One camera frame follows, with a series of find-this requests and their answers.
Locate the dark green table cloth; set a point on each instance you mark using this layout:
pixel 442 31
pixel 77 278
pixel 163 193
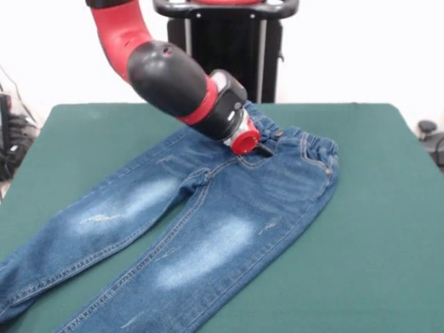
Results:
pixel 364 243

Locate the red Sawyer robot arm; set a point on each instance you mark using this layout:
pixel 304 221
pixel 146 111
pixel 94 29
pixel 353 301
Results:
pixel 166 79

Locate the dark grey chair base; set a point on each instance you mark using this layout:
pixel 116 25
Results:
pixel 435 145

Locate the black round knob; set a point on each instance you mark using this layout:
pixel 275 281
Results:
pixel 427 125

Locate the blue denim jeans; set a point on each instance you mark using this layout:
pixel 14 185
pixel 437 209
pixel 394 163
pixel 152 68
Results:
pixel 225 222

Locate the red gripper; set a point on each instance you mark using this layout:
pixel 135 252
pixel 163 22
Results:
pixel 244 138

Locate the red robot arm base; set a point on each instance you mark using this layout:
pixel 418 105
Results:
pixel 225 1

